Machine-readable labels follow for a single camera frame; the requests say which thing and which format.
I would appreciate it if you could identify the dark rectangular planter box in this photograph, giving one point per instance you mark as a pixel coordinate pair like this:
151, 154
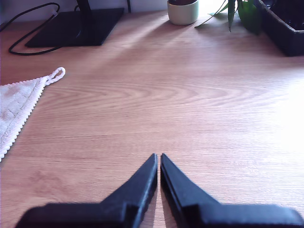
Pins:
280, 31

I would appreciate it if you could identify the large black computer monitor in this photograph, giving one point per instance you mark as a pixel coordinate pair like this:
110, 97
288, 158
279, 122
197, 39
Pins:
71, 28

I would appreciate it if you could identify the amber lamp with pale base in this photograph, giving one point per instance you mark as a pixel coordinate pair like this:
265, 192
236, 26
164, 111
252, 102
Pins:
183, 14

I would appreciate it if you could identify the green leafy houseplant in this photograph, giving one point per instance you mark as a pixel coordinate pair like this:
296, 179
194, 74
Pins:
247, 14

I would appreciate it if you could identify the pink green fluffy tea towel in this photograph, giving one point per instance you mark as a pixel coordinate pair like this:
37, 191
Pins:
14, 107

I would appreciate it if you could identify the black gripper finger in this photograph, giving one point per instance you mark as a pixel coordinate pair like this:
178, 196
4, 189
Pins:
175, 190
142, 190

